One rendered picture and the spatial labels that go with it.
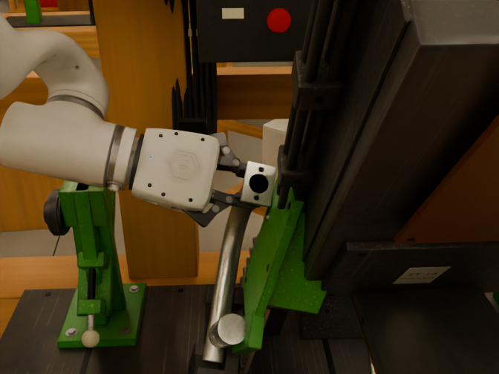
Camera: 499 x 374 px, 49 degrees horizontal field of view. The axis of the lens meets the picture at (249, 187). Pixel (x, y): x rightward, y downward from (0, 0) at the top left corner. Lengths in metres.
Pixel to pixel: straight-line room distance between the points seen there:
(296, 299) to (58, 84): 0.41
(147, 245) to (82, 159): 0.43
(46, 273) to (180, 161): 0.58
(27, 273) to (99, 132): 0.58
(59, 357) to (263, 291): 0.43
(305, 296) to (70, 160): 0.33
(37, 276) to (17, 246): 1.79
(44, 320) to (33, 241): 1.96
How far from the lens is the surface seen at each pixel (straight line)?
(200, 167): 0.70
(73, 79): 0.74
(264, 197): 0.71
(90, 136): 0.69
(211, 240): 2.81
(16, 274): 1.23
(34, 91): 1.09
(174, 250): 1.09
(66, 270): 1.20
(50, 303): 1.09
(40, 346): 1.01
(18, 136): 0.70
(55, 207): 0.89
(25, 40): 0.63
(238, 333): 0.71
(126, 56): 0.93
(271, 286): 0.66
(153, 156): 0.70
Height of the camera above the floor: 1.57
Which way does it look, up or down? 28 degrees down
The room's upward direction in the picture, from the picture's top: straight up
